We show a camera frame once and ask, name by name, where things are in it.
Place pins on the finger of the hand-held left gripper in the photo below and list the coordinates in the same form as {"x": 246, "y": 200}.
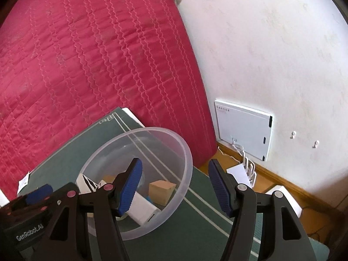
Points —
{"x": 39, "y": 194}
{"x": 40, "y": 209}

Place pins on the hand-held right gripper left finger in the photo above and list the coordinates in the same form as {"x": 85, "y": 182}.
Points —
{"x": 130, "y": 187}

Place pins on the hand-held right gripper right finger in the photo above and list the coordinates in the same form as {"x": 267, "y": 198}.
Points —
{"x": 219, "y": 187}

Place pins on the light wooden block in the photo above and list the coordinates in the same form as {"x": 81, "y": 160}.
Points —
{"x": 161, "y": 193}

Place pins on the white black-striped triangular block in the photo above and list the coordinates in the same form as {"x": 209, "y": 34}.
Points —
{"x": 83, "y": 185}

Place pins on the clear plastic bowl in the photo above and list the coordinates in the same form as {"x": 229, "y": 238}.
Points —
{"x": 163, "y": 146}

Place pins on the white paper slip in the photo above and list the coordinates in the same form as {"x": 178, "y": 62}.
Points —
{"x": 24, "y": 180}

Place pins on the white router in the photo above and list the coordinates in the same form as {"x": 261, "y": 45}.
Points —
{"x": 248, "y": 168}

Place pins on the green table mat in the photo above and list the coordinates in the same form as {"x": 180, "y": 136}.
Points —
{"x": 195, "y": 228}

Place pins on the white cardboard box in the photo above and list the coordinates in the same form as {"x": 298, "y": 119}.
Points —
{"x": 288, "y": 198}

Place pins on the red quilted blanket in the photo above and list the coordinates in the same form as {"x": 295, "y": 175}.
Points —
{"x": 95, "y": 59}

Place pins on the white wall-mounted box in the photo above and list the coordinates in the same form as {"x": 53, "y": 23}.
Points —
{"x": 242, "y": 127}

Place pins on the small white wall hook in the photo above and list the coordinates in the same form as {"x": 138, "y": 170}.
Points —
{"x": 293, "y": 134}
{"x": 316, "y": 143}

